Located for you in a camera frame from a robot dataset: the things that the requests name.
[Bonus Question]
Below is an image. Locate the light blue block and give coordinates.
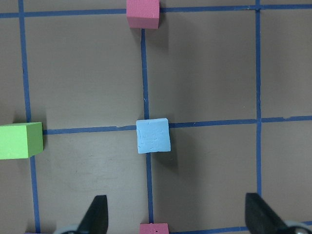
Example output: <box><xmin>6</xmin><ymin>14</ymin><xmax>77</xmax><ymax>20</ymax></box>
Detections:
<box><xmin>136</xmin><ymin>118</ymin><xmax>171</xmax><ymax>154</ymax></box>

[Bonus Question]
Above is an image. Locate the green block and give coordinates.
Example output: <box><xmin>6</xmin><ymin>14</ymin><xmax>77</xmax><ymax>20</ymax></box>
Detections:
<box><xmin>0</xmin><ymin>122</ymin><xmax>44</xmax><ymax>160</ymax></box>

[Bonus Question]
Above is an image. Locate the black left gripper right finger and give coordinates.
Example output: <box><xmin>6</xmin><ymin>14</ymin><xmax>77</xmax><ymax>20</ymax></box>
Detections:
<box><xmin>245</xmin><ymin>193</ymin><xmax>288</xmax><ymax>234</ymax></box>

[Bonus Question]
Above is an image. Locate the pink block left near base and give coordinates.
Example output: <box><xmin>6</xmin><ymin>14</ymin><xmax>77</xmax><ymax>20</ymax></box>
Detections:
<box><xmin>139</xmin><ymin>223</ymin><xmax>169</xmax><ymax>234</ymax></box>

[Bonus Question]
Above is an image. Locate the pink block left far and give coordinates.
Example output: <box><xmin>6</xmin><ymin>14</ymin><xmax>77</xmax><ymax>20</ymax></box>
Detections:
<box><xmin>126</xmin><ymin>0</ymin><xmax>160</xmax><ymax>29</ymax></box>

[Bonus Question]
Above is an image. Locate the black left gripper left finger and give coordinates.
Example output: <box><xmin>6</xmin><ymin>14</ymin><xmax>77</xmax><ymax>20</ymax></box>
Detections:
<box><xmin>77</xmin><ymin>195</ymin><xmax>108</xmax><ymax>234</ymax></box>

